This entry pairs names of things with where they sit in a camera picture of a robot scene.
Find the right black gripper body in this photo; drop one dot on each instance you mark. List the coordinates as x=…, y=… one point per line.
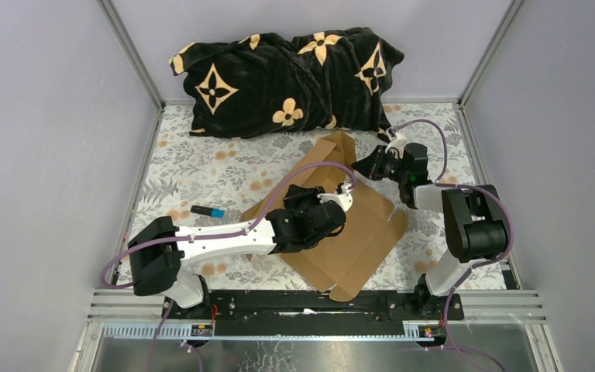
x=387, y=167

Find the brown cardboard box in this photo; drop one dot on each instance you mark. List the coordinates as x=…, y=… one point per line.
x=339, y=265

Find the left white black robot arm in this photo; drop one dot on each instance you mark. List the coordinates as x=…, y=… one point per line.
x=165, y=251

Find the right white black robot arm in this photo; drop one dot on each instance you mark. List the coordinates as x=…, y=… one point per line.
x=476, y=227

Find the black blanket with tan flowers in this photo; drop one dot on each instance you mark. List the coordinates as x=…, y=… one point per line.
x=266, y=84

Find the black blue marker pen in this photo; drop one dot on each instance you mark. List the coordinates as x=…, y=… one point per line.
x=211, y=212

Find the floral patterned table mat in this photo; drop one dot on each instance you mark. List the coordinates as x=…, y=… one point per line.
x=185, y=171

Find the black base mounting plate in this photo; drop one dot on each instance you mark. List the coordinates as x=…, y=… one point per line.
x=313, y=313

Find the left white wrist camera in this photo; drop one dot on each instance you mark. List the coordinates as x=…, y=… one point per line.
x=343, y=196

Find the aluminium frame rail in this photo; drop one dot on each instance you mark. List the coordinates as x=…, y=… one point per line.
x=124, y=315

